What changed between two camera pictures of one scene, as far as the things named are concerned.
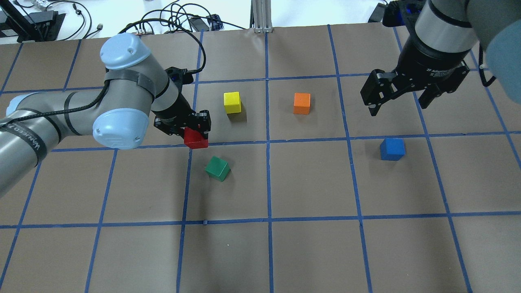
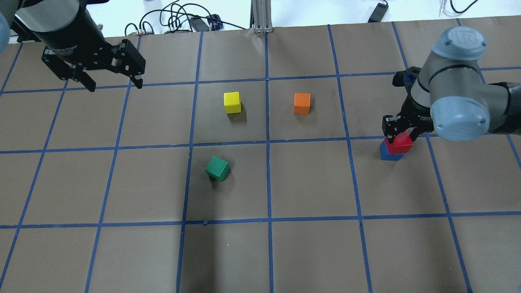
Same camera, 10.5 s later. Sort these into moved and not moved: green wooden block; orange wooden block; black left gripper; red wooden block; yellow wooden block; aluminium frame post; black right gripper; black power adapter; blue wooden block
Moved: black left gripper; red wooden block; black right gripper
Not moved: black power adapter; orange wooden block; yellow wooden block; green wooden block; aluminium frame post; blue wooden block
